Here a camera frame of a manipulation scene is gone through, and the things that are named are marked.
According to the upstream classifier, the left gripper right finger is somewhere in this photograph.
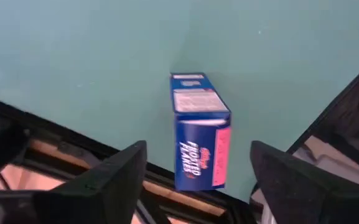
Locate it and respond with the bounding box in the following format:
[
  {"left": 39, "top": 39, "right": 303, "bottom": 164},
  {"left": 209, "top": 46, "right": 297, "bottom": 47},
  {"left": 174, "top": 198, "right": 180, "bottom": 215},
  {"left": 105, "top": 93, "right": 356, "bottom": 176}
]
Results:
[{"left": 249, "top": 140, "right": 359, "bottom": 224}]

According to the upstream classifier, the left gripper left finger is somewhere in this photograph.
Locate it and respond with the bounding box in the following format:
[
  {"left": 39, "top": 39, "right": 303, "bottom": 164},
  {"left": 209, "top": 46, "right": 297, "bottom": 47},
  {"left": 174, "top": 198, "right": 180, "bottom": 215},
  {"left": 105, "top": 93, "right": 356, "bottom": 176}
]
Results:
[{"left": 0, "top": 140, "right": 148, "bottom": 224}]

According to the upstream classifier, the blue Frosted Flakes cereal box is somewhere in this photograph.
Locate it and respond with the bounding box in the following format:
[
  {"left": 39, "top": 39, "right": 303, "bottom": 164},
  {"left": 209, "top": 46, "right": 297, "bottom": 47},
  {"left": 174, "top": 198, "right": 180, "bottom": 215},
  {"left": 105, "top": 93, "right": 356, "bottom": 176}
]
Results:
[{"left": 169, "top": 72, "right": 232, "bottom": 192}]

